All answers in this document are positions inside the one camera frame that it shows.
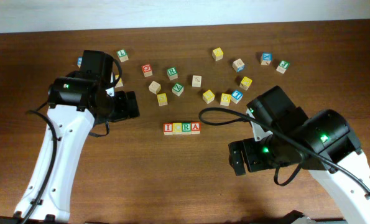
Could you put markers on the blue letter L block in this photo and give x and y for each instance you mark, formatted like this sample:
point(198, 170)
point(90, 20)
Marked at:
point(236, 96)

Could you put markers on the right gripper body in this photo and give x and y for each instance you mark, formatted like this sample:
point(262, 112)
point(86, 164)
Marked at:
point(260, 155)

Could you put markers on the yellow block right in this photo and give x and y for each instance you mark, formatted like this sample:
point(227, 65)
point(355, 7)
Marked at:
point(245, 83)

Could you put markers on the green R block upper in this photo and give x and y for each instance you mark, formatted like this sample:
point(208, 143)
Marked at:
point(172, 73)

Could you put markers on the yellow block top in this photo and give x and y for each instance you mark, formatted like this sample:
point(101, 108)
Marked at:
point(217, 54)

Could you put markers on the blue letter X block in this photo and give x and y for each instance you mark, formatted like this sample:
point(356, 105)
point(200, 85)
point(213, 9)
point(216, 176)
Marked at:
point(266, 58)

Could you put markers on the yellow tilted centre block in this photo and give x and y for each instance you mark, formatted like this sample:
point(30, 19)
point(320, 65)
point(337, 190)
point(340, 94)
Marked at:
point(208, 96)

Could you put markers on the green letter L block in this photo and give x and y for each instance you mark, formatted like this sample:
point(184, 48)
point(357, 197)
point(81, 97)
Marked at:
point(122, 55)

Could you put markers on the white picture block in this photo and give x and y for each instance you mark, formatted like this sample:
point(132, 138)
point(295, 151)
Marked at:
point(196, 81)

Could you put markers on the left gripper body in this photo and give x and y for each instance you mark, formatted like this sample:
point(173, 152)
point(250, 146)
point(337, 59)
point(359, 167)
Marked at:
point(121, 109)

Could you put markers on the yellow letter S block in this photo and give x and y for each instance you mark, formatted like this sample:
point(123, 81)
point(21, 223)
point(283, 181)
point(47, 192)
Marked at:
point(162, 99)

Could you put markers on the red letter I block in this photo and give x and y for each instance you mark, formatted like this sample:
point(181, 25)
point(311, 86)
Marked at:
point(168, 128)

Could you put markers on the red letter A block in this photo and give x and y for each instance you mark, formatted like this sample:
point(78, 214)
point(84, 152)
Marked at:
point(195, 127)

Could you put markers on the blue letter S block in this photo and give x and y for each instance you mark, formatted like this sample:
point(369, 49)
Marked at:
point(79, 61)

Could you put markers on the green letter R block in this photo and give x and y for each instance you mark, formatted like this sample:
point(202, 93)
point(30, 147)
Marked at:
point(186, 128)

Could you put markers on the wooden block blue D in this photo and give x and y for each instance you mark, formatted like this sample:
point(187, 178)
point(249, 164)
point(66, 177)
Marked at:
point(238, 65)

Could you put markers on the green letter Z block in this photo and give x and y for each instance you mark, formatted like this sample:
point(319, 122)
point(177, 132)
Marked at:
point(177, 89)

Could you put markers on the yellow block upper left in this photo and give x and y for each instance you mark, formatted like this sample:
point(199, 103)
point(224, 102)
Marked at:
point(119, 83)

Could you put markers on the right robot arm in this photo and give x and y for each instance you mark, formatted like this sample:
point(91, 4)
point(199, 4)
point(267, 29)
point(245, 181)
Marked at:
point(327, 134)

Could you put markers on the yellow letter E block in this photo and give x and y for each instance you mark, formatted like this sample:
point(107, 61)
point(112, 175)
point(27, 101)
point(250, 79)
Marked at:
point(225, 99)

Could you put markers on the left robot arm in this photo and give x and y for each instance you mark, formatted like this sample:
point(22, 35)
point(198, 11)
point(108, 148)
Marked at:
point(76, 103)

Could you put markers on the green letter J block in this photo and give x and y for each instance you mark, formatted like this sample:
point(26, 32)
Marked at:
point(282, 66)

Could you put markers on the yellow letter C block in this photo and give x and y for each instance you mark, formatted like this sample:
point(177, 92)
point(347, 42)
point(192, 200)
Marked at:
point(177, 128)

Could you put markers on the plain tilted wooden block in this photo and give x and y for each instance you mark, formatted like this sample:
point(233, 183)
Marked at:
point(154, 87)

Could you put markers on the red letter Q block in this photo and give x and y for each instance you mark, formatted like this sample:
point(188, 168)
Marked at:
point(147, 70)

